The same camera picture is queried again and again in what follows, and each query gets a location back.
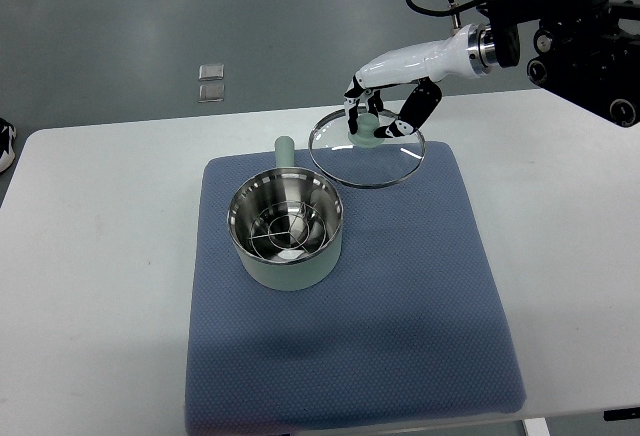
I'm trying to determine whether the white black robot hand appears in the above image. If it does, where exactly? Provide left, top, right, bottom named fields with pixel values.
left=344, top=24, right=498, bottom=139

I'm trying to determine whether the glass lid with green knob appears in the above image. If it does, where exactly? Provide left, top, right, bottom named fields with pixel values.
left=308, top=107, right=426, bottom=189

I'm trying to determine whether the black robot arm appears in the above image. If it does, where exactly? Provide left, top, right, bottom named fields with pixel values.
left=477, top=0, right=639, bottom=128

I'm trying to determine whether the green steel pot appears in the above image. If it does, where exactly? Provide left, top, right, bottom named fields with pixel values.
left=227, top=136, right=344, bottom=291

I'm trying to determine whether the upper metal floor plate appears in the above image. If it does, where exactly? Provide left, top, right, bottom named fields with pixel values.
left=198, top=63, right=224, bottom=81

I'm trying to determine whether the metal floor plate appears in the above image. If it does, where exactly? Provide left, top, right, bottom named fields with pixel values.
left=198, top=82, right=225, bottom=103
left=198, top=63, right=224, bottom=81

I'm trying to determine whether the lower metal floor plate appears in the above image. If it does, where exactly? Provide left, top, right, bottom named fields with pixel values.
left=198, top=82, right=225, bottom=103

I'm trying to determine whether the blue textured mat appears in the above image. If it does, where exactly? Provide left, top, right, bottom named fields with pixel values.
left=185, top=141, right=526, bottom=435

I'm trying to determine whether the wire steaming rack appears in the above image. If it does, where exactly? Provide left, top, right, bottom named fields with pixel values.
left=246, top=201, right=331, bottom=263

